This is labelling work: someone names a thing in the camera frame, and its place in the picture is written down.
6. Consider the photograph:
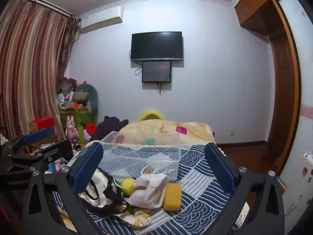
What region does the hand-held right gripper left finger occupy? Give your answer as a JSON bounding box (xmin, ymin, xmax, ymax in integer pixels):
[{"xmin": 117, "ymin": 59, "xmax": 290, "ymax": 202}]
[{"xmin": 24, "ymin": 141, "xmax": 105, "ymax": 235}]

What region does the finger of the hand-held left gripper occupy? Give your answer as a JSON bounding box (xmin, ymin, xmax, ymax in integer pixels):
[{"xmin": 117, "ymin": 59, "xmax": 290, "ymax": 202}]
[
  {"xmin": 12, "ymin": 128, "xmax": 57, "ymax": 153},
  {"xmin": 26, "ymin": 139, "xmax": 74, "ymax": 169}
]

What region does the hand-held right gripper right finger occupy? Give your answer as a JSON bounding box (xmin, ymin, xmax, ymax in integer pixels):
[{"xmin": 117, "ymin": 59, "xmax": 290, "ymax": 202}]
[{"xmin": 204, "ymin": 142, "xmax": 286, "ymax": 235}]

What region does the white bag with black straps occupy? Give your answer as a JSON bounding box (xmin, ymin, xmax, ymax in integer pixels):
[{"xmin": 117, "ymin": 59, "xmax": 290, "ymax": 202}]
[{"xmin": 78, "ymin": 168, "xmax": 126, "ymax": 207}]

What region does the yellow rectangular sponge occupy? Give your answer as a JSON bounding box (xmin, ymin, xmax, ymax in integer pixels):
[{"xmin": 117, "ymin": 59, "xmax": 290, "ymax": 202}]
[{"xmin": 163, "ymin": 183, "xmax": 183, "ymax": 212}]

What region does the clear plastic storage box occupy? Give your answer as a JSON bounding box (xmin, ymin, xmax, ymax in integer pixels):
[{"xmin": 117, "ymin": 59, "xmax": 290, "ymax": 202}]
[{"xmin": 100, "ymin": 131, "xmax": 182, "ymax": 180}]

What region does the white cloth pouch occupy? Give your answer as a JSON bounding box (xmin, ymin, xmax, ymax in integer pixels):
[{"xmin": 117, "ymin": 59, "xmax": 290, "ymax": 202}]
[{"xmin": 127, "ymin": 173, "xmax": 169, "ymax": 209}]

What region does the patterned small cloth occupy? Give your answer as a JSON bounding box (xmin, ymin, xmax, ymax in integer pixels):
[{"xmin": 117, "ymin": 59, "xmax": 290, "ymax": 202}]
[{"xmin": 87, "ymin": 198, "xmax": 152, "ymax": 227}]

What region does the red box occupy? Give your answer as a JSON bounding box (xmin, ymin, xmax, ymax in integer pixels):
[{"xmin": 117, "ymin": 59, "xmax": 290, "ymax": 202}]
[{"xmin": 29, "ymin": 117, "xmax": 56, "ymax": 132}]

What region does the pink rabbit plush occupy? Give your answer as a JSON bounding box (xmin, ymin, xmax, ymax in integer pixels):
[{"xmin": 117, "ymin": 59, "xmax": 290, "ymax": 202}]
[{"xmin": 65, "ymin": 116, "xmax": 79, "ymax": 140}]

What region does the green cylinder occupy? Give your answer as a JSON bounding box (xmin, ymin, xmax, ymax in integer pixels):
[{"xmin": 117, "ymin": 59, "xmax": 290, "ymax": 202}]
[{"xmin": 77, "ymin": 125, "xmax": 85, "ymax": 144}]

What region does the blue wave-patterned blanket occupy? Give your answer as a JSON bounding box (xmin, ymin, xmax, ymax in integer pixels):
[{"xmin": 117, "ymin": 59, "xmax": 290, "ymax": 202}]
[{"xmin": 52, "ymin": 142, "xmax": 250, "ymax": 235}]

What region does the green storage box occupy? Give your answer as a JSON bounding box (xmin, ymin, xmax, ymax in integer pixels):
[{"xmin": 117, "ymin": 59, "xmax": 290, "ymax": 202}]
[{"xmin": 60, "ymin": 106, "xmax": 90, "ymax": 131}]

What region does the red fabric item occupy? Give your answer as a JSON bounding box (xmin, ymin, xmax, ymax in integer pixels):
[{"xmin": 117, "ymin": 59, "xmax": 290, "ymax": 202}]
[{"xmin": 85, "ymin": 123, "xmax": 98, "ymax": 136}]

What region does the dark clothing pile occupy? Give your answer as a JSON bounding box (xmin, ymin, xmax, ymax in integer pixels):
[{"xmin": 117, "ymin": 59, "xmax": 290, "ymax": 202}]
[{"xmin": 94, "ymin": 116, "xmax": 129, "ymax": 142}]

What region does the pile of toys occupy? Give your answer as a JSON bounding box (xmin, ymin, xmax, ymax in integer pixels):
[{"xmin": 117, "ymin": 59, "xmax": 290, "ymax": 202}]
[{"xmin": 57, "ymin": 77, "xmax": 82, "ymax": 110}]

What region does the grey plush pillow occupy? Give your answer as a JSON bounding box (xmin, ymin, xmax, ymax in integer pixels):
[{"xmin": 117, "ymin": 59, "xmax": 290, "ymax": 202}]
[{"xmin": 74, "ymin": 83, "xmax": 99, "ymax": 115}]

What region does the striped red-brown curtain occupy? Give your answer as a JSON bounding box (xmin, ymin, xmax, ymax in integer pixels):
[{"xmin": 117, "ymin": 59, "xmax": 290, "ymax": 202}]
[{"xmin": 0, "ymin": 0, "xmax": 80, "ymax": 141}]

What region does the beige printed quilt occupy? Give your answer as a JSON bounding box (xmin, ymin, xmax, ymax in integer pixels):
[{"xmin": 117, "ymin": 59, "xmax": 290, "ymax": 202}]
[{"xmin": 119, "ymin": 121, "xmax": 216, "ymax": 145}]

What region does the yellow round object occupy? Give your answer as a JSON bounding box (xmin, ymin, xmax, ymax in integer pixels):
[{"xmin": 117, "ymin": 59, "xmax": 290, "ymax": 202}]
[{"xmin": 139, "ymin": 110, "xmax": 166, "ymax": 123}]

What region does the wooden wardrobe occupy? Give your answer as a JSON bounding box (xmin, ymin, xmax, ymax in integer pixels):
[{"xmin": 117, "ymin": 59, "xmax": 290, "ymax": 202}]
[{"xmin": 234, "ymin": 0, "xmax": 302, "ymax": 194}]

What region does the white sliding door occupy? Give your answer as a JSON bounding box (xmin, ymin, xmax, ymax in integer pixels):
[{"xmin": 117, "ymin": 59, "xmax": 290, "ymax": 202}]
[{"xmin": 276, "ymin": 0, "xmax": 313, "ymax": 216}]

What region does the white air conditioner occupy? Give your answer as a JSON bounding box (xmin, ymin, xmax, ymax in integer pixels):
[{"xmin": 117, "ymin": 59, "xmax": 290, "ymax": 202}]
[{"xmin": 80, "ymin": 6, "xmax": 125, "ymax": 34}]

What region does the white cord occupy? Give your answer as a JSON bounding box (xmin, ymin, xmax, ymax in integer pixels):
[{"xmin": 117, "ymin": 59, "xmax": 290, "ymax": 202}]
[{"xmin": 143, "ymin": 163, "xmax": 175, "ymax": 177}]

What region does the small black wall monitor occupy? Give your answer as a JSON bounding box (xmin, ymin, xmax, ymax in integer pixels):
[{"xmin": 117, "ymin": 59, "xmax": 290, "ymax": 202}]
[{"xmin": 142, "ymin": 61, "xmax": 172, "ymax": 83}]

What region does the white curtain rail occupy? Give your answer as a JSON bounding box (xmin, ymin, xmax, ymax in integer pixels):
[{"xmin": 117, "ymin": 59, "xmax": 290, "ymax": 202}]
[{"xmin": 13, "ymin": 0, "xmax": 74, "ymax": 18}]

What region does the black wall television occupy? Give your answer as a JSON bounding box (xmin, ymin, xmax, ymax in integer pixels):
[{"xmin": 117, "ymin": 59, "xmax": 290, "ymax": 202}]
[{"xmin": 131, "ymin": 31, "xmax": 183, "ymax": 61}]

